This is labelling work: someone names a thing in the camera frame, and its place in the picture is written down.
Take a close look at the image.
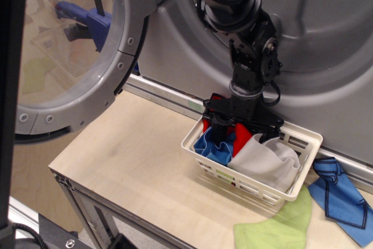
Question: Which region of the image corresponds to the white plastic laundry basket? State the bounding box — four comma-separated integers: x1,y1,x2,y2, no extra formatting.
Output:
182,119,323,205

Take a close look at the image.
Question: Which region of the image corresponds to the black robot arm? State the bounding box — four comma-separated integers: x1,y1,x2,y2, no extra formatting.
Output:
196,0,284,145

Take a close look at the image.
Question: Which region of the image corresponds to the white grey cloth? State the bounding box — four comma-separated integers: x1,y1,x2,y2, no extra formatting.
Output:
227,134,300,192

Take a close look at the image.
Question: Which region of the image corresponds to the red cloth with black trim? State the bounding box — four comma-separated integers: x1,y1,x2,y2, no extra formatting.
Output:
202,93,234,135

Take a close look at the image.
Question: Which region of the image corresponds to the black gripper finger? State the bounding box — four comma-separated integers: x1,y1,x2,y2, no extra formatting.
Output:
212,119,230,146
259,133,277,143

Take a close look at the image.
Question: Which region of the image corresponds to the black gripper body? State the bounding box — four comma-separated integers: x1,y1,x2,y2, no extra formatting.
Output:
203,93,284,137

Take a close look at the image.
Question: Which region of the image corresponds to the light green cloth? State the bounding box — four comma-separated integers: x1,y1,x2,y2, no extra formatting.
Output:
234,185,312,249

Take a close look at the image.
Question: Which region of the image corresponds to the red cloth with black print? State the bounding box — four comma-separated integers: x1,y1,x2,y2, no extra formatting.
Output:
232,123,253,157

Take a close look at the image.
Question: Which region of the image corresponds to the blue cloth with black outline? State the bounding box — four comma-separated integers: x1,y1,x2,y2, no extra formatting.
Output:
308,157,372,247

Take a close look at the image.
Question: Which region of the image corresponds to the black robot base with cable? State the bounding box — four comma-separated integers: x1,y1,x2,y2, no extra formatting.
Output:
1,0,79,248

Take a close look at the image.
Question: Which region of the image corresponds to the round transparent washer door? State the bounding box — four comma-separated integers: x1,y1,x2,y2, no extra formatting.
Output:
15,0,162,145

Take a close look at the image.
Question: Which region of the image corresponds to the blue clamp behind door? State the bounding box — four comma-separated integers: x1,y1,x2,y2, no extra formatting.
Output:
55,1,112,52

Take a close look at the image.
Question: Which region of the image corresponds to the aluminium table frame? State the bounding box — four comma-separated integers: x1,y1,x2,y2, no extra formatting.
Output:
51,169,192,248

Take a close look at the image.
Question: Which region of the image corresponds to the grey toy washing machine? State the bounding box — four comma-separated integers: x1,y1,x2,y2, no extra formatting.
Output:
139,0,372,164

